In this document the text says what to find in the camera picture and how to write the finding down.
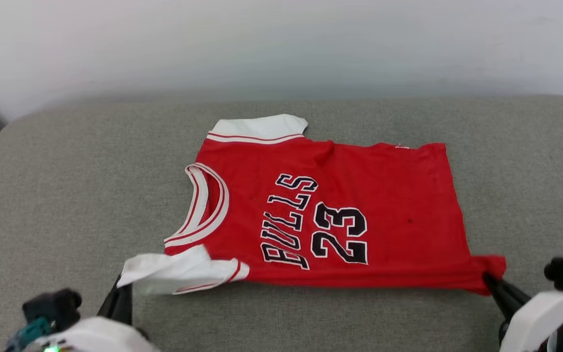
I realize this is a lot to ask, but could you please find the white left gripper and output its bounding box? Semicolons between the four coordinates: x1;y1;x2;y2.
27;276;160;352

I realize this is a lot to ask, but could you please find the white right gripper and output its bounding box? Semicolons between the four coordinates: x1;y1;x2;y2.
482;272;563;352

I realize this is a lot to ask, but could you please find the red basketball jersey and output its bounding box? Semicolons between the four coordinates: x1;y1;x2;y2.
117;114;507;296

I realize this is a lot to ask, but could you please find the grey fabric sofa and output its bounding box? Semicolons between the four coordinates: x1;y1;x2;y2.
0;95;563;352

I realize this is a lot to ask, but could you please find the teal left cable connector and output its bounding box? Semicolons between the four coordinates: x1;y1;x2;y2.
5;317;50;352

